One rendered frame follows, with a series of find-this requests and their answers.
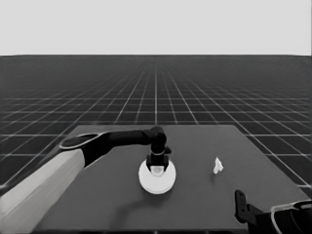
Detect large thick white disc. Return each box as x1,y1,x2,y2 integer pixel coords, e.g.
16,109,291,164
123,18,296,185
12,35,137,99
137,158,177,195

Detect small white T-shaped piece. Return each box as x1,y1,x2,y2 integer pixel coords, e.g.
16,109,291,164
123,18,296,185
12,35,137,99
213,156,225,176

